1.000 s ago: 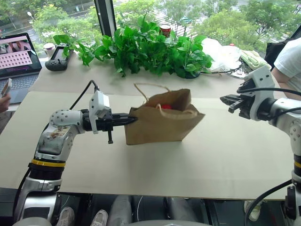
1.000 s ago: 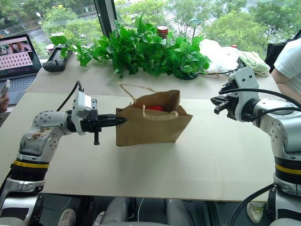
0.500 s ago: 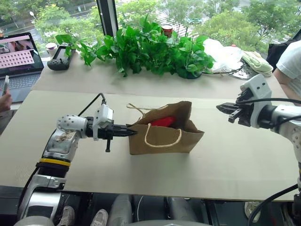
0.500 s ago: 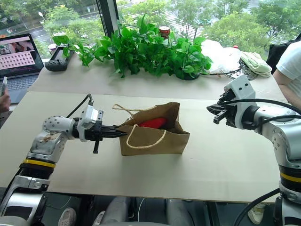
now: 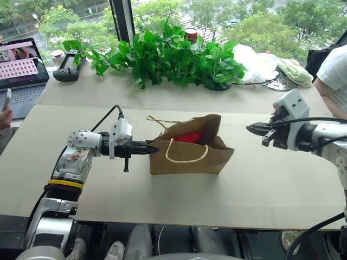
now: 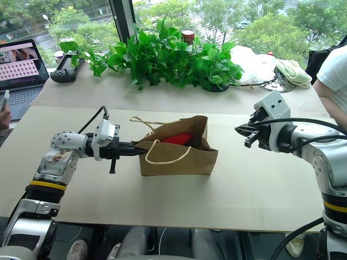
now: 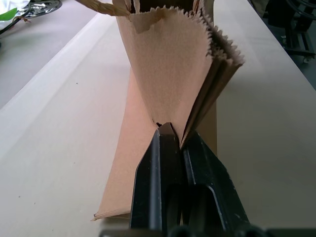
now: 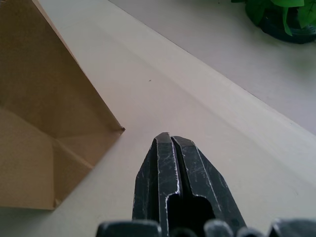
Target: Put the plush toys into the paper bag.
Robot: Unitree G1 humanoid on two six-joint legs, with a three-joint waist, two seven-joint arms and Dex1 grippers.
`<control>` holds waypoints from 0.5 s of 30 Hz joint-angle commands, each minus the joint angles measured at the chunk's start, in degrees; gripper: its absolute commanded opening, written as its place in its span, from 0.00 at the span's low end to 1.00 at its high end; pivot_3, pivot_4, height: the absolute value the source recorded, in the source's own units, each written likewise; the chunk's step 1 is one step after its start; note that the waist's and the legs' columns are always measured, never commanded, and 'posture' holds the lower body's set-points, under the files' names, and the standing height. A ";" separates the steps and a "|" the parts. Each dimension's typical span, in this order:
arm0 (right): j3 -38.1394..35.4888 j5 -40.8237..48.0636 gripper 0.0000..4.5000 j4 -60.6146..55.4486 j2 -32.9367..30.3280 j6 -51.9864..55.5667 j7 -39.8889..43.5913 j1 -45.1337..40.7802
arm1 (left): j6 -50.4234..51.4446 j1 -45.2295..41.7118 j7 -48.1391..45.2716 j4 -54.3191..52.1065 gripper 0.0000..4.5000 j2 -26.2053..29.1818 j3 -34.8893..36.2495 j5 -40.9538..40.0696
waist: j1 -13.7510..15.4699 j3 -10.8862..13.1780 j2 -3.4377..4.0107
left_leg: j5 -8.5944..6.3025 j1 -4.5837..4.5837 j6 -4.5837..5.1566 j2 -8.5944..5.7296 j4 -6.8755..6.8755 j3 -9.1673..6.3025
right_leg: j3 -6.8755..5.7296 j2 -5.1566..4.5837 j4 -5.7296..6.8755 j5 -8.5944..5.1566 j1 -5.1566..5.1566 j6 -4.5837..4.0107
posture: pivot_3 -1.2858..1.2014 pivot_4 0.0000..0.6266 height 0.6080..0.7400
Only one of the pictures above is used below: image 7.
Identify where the round metal tray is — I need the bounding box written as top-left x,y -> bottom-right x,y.
22,0 -> 63,20

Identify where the thin black cable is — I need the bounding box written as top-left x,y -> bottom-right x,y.
0,15 -> 32,36

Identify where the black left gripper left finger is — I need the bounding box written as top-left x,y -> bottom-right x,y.
129,121 -> 185,230

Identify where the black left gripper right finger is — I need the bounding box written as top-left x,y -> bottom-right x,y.
180,130 -> 251,230

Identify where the white plastic bag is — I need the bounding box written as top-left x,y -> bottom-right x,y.
0,0 -> 31,16

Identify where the black wheeled stand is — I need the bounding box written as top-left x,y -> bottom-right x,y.
263,0 -> 316,64

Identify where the brown paper bag with handles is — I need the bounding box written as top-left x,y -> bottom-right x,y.
90,0 -> 246,222

